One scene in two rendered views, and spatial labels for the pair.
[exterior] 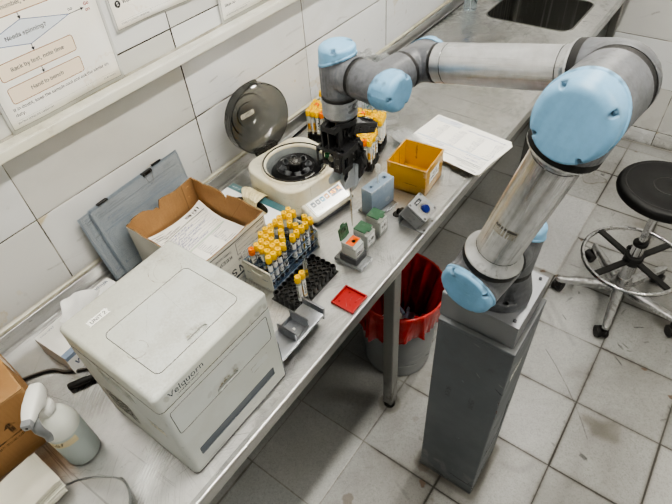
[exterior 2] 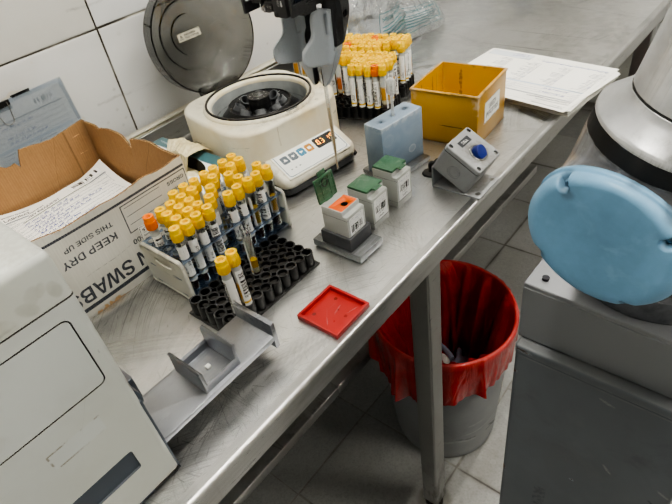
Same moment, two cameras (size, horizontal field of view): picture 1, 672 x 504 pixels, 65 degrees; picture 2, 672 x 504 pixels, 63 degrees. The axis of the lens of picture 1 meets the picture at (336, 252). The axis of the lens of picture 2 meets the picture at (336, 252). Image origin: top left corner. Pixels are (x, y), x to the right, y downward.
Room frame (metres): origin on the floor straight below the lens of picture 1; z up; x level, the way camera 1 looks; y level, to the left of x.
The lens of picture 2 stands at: (0.35, -0.09, 1.39)
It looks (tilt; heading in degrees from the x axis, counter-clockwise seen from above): 39 degrees down; 6
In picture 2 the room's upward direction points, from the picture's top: 10 degrees counter-clockwise
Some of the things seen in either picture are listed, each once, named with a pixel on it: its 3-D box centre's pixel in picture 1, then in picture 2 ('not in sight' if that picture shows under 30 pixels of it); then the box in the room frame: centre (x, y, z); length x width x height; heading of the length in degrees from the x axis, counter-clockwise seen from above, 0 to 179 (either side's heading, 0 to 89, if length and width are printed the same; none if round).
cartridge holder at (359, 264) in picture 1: (353, 255); (346, 235); (0.99, -0.05, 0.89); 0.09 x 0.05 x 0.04; 51
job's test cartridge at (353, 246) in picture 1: (352, 248); (344, 220); (0.99, -0.05, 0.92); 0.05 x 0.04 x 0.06; 51
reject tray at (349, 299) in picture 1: (349, 299); (333, 310); (0.85, -0.02, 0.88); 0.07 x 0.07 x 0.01; 50
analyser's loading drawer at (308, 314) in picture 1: (287, 334); (191, 377); (0.73, 0.13, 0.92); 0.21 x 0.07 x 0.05; 140
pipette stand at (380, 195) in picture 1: (377, 195); (395, 141); (1.20, -0.14, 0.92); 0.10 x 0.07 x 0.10; 132
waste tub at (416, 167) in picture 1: (414, 167); (458, 103); (1.32, -0.27, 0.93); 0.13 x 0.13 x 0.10; 55
